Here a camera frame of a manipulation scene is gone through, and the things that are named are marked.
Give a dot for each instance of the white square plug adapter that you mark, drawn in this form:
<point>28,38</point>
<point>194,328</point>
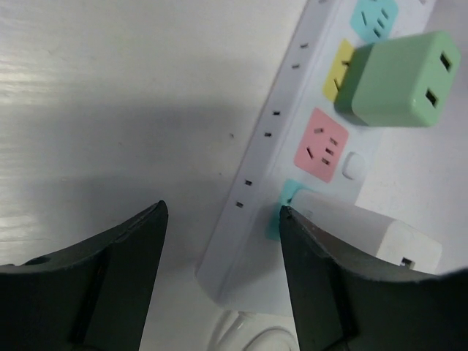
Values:
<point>380,236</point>

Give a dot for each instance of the white colourful power strip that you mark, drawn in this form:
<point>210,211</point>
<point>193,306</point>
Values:
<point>300,142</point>

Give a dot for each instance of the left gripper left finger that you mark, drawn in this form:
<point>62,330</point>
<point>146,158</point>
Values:
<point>93,295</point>

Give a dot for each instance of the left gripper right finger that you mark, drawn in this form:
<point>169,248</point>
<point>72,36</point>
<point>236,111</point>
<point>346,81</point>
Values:
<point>345,299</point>

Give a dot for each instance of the green plug adapter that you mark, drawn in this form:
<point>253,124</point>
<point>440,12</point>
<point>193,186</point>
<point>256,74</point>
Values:
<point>400,82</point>

